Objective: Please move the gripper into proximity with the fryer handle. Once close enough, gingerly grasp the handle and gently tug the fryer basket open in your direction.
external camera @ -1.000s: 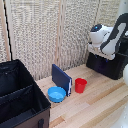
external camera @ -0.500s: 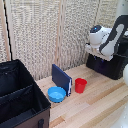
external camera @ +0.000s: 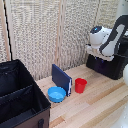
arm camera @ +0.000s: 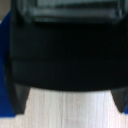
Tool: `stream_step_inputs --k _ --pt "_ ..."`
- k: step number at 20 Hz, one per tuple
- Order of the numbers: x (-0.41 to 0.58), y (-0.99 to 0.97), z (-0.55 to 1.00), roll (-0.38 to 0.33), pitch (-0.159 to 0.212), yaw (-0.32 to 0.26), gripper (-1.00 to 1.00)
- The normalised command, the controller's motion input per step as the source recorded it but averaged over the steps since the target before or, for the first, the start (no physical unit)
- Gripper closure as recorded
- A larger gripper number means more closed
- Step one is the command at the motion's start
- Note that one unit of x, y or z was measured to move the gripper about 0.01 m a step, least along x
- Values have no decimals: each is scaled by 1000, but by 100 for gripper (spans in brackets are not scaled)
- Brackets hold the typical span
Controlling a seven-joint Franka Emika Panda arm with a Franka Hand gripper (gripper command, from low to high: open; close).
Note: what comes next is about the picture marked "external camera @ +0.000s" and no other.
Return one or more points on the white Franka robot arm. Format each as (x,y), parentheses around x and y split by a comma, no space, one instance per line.
(111,37)

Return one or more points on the blue plastic bowl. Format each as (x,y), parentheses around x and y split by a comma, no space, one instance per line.
(56,94)

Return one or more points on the black fabric storage box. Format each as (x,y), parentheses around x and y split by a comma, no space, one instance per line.
(20,96)

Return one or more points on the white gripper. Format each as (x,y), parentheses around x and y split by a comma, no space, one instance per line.
(96,51)

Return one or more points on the dark blue book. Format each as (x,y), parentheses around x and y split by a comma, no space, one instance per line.
(61,78)

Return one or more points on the red plastic cup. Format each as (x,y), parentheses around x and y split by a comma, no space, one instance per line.
(80,85)

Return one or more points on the beige woven folding screen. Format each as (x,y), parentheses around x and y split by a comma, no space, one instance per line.
(40,30)

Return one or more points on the black air fryer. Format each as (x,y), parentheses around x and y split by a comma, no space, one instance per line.
(108,66)

